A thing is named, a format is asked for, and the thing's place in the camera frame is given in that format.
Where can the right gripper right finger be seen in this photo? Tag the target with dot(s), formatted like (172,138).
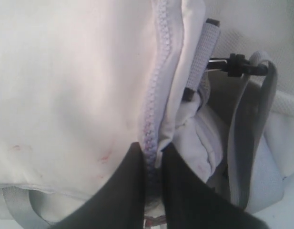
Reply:
(190,204)

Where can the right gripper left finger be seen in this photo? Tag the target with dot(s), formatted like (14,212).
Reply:
(119,204)

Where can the white fabric duffel bag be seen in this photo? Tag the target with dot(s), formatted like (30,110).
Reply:
(81,80)

